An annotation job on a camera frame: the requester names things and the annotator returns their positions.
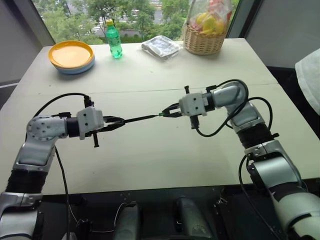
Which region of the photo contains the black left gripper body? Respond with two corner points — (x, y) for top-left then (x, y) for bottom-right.
(85, 115), (114, 149)

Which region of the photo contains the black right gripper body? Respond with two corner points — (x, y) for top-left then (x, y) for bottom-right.
(174, 85), (200, 130)

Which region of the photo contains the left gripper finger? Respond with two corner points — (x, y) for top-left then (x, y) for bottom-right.
(104, 122), (126, 133)
(103, 115), (126, 124)

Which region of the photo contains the black marker pen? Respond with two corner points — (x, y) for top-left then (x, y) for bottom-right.
(122, 113), (161, 125)

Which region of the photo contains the clear plastic wrapped package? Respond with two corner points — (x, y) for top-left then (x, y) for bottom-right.
(140, 34), (181, 61)

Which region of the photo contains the light blue plate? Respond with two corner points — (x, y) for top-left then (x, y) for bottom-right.
(51, 53), (97, 76)

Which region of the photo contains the wicker basket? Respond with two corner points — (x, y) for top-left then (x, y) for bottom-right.
(182, 23), (226, 56)

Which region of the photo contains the green plastic bottle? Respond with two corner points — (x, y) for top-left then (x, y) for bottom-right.
(104, 19), (125, 60)

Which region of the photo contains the yellow plate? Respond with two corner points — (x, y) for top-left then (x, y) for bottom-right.
(48, 40), (95, 69)

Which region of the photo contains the dark rounded shape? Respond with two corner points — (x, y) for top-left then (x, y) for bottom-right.
(115, 201), (141, 240)
(174, 196), (219, 240)

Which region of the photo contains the plastic wrapped fruit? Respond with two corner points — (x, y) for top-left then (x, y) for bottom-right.
(186, 0), (234, 35)

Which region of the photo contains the white cloth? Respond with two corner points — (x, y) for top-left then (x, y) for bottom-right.
(294, 48), (320, 116)

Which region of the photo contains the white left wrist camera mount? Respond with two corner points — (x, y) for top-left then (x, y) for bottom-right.
(76, 106), (105, 141)

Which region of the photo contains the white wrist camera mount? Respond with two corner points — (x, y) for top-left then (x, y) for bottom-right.
(76, 106), (105, 141)
(178, 91), (209, 118)

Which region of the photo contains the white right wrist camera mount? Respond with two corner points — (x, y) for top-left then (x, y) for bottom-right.
(178, 91), (209, 118)

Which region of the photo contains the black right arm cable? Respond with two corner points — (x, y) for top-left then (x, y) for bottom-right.
(194, 79), (274, 138)

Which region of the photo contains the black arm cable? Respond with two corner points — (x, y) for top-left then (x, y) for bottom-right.
(31, 92), (94, 240)
(194, 79), (274, 138)

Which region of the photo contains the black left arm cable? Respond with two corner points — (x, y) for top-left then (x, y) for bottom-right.
(31, 92), (94, 240)

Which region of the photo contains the thin white cable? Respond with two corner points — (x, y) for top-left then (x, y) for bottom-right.
(66, 199), (131, 235)

